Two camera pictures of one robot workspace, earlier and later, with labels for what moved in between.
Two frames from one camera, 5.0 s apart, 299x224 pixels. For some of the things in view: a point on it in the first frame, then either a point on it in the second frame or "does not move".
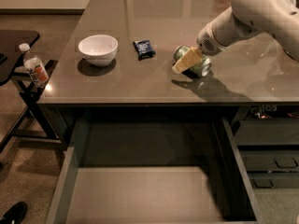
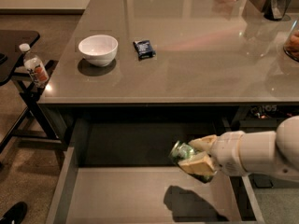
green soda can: (199, 69) → (179, 152)
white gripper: (207, 43) → (228, 153)
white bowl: (98, 49) does not move
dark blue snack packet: (144, 49) does not move
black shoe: (16, 214) does not move
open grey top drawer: (151, 171) does not move
